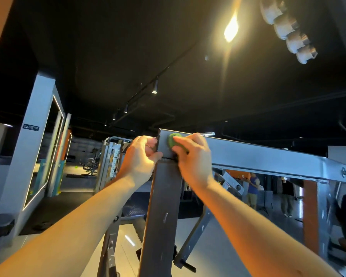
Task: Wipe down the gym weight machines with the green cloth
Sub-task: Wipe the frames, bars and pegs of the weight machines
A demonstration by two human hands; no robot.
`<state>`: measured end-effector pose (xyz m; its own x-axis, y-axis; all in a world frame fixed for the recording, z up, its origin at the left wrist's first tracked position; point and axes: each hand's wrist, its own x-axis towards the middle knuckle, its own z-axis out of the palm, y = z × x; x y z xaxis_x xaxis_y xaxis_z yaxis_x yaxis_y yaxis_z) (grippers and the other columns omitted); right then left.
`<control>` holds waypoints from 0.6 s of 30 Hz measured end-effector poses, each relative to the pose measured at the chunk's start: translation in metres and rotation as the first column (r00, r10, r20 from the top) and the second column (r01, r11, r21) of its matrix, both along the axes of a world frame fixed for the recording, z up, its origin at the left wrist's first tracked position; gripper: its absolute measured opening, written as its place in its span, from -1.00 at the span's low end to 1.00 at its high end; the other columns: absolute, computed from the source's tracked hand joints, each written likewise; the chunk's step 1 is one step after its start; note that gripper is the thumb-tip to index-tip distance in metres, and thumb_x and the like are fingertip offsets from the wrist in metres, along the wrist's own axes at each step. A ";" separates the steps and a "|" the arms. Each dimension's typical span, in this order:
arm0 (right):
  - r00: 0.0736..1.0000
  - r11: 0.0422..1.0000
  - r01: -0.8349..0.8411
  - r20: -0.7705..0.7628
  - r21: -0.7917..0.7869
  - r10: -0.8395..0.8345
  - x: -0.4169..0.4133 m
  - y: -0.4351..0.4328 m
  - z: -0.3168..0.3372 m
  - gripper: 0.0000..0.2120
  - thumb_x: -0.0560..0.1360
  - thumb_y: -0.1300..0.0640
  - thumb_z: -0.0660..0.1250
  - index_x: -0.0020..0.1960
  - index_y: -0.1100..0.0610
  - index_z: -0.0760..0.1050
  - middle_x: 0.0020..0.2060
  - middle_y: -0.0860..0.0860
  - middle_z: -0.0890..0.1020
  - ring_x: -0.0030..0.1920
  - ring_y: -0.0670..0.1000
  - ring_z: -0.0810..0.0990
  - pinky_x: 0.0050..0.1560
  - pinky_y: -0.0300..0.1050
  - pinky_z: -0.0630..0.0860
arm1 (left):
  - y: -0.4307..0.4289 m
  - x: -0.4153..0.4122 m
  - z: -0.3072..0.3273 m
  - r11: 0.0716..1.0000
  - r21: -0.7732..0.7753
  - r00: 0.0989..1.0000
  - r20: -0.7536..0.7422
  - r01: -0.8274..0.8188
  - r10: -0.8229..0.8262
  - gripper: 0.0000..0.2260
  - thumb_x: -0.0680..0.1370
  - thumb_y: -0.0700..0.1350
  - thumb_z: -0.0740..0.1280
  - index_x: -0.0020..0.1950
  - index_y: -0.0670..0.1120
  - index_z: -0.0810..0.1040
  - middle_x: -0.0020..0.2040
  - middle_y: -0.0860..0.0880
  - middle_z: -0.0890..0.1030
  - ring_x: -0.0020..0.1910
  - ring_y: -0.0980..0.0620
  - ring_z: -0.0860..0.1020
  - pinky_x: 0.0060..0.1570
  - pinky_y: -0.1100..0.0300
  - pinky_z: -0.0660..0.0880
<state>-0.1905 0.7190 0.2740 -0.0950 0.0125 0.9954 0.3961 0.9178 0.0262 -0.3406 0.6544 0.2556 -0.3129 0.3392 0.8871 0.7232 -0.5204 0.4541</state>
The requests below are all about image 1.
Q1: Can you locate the green cleaning cloth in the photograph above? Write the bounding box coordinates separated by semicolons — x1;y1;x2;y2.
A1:
166;132;185;151

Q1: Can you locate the person's right hand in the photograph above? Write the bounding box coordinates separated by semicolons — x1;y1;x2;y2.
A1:
172;132;215;191

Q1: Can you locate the person's left forearm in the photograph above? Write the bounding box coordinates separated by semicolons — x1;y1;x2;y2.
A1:
0;176;139;277

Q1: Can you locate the round ceiling lamp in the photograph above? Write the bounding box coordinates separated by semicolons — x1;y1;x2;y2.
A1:
223;13;241;44

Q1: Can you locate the person's right forearm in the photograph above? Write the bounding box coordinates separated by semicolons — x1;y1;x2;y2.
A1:
193;182;342;277

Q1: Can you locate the white ceiling duct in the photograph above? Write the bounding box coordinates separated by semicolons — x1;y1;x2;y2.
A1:
259;0;319;65

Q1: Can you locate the person's left hand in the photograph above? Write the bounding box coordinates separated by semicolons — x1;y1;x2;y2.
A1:
116;135;163;188

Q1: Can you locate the white pillar with lit frame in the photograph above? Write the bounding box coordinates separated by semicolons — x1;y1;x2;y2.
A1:
0;72;65;220

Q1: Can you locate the grey cable machine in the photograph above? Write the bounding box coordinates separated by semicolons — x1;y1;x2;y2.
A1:
94;136;133;194

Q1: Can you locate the grey steel gym machine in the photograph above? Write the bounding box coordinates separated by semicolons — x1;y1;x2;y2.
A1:
97;128;346;277

